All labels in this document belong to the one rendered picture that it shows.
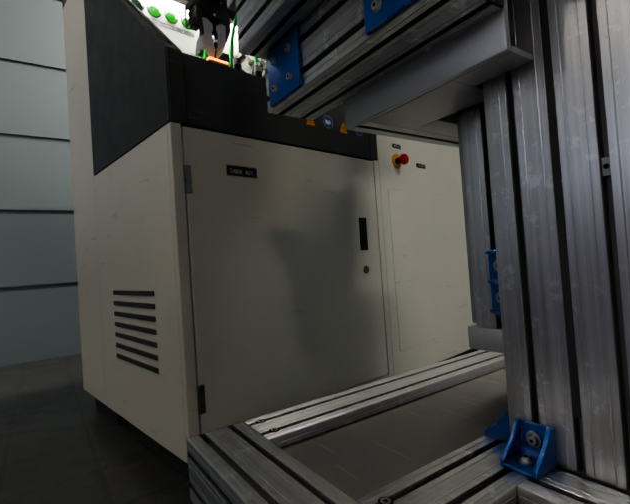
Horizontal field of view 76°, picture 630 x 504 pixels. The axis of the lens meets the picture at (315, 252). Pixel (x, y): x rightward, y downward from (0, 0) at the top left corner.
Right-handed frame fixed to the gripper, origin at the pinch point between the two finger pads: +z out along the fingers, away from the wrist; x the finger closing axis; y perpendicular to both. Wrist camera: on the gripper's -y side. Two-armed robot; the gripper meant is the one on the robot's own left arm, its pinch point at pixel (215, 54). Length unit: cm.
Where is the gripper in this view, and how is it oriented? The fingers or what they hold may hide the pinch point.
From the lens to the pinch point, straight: 109.1
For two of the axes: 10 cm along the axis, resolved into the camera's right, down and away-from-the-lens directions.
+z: 0.7, 10.0, -0.3
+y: -6.8, 0.7, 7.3
